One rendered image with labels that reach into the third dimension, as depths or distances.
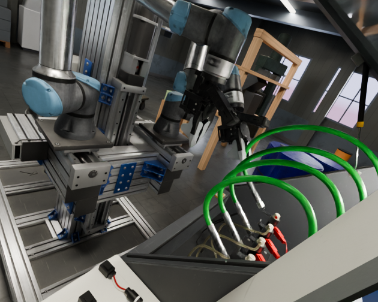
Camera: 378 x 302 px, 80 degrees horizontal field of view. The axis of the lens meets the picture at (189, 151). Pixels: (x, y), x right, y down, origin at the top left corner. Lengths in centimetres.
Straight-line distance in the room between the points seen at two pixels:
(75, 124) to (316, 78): 776
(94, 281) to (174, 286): 17
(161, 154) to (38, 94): 68
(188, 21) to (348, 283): 56
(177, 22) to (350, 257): 56
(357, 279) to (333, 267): 5
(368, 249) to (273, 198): 85
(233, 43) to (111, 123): 72
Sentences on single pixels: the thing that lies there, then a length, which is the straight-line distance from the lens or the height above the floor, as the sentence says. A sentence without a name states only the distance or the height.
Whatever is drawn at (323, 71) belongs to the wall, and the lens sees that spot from 825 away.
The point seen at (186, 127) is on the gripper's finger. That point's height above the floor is 128.
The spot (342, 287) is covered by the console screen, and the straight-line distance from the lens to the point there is 21.
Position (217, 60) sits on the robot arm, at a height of 148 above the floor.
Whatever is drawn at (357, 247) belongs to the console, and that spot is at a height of 138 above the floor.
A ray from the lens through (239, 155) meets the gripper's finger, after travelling 71.
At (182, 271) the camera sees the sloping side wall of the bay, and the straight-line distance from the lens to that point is 51.
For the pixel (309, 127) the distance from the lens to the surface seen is 68.
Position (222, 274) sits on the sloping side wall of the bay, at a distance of 45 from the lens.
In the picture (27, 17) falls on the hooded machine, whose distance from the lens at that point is 775.
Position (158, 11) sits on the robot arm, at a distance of 79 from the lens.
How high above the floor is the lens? 147
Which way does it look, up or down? 22 degrees down
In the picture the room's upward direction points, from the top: 22 degrees clockwise
